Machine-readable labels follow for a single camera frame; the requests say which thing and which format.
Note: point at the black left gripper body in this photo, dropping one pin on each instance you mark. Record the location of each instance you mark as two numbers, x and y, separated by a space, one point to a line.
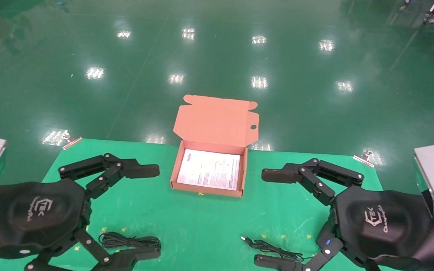
32 214

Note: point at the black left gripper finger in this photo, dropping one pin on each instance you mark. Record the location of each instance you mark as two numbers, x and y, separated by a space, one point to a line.
119 169
92 246

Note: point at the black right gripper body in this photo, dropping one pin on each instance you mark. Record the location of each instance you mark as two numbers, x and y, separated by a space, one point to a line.
382 222

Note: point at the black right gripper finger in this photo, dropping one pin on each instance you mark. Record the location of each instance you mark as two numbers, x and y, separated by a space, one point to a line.
315 177
277 263

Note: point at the open brown cardboard box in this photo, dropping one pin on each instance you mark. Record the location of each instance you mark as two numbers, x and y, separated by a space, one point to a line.
217 120

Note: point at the silver binder clip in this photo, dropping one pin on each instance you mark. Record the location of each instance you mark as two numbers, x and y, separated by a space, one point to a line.
72 142
364 159

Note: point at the green table mat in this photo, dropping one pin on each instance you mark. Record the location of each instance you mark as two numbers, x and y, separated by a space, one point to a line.
202 226

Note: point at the white printed instruction sheet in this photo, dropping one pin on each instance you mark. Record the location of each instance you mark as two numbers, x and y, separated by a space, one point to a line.
209 169

